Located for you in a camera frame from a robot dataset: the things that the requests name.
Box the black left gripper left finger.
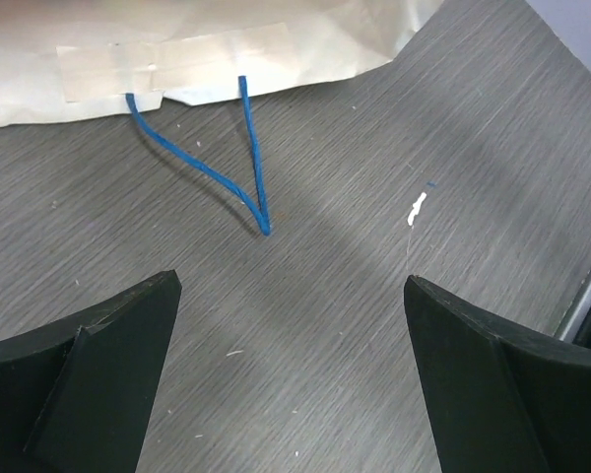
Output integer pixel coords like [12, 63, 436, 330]
[0, 271, 181, 472]

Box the aluminium rail frame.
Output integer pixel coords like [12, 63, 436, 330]
[555, 269, 591, 343]

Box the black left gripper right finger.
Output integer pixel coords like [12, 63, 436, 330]
[404, 276, 591, 472]

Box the checkered paper bag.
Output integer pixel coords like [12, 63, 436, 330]
[0, 0, 439, 127]

